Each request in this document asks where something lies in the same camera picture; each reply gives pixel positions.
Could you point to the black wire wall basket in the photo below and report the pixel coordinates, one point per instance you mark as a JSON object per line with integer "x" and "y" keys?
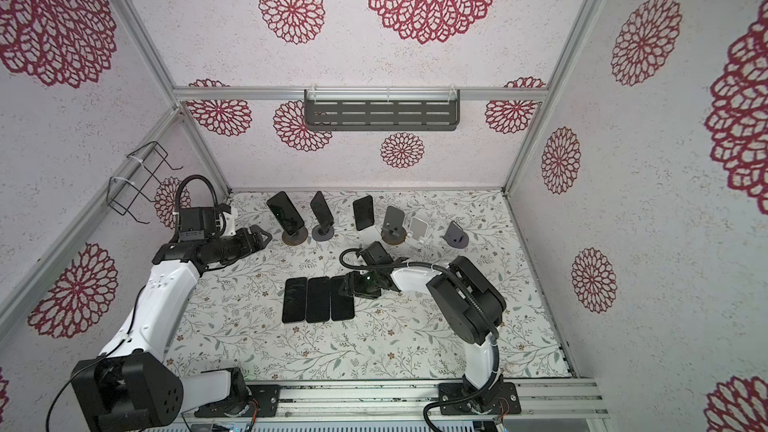
{"x": 125, "y": 188}

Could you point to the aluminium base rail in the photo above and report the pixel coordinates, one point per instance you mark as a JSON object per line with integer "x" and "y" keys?
{"x": 397, "y": 405}

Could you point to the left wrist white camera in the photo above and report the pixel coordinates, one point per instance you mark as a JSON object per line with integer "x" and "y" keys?
{"x": 229, "y": 216}

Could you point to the wooden round phone stand left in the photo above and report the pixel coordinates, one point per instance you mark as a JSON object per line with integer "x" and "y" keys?
{"x": 295, "y": 239}

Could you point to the grey metal wall shelf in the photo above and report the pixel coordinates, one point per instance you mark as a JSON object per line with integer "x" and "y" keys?
{"x": 388, "y": 111}

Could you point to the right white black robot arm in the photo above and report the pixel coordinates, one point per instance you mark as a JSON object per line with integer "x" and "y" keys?
{"x": 471, "y": 306}

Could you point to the purple round phone stand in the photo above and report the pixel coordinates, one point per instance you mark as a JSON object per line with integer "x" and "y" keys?
{"x": 322, "y": 233}

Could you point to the white stand silver plate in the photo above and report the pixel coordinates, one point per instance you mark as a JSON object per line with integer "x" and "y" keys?
{"x": 418, "y": 232}

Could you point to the wooden round stand grey plate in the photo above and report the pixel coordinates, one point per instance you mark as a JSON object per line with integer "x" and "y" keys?
{"x": 393, "y": 231}

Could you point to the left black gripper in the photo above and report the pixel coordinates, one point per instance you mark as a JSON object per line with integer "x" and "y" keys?
{"x": 247, "y": 246}

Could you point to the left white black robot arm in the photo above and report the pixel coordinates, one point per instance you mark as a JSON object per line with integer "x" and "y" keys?
{"x": 128, "y": 386}

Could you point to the black phone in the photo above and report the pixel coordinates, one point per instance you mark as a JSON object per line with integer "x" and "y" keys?
{"x": 294, "y": 300}
{"x": 363, "y": 212}
{"x": 285, "y": 212}
{"x": 321, "y": 210}
{"x": 318, "y": 300}
{"x": 342, "y": 299}

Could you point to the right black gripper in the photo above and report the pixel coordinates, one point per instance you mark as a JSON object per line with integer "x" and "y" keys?
{"x": 357, "y": 288}

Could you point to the dark purple folding stand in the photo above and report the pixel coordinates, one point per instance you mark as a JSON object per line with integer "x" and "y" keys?
{"x": 455, "y": 236}

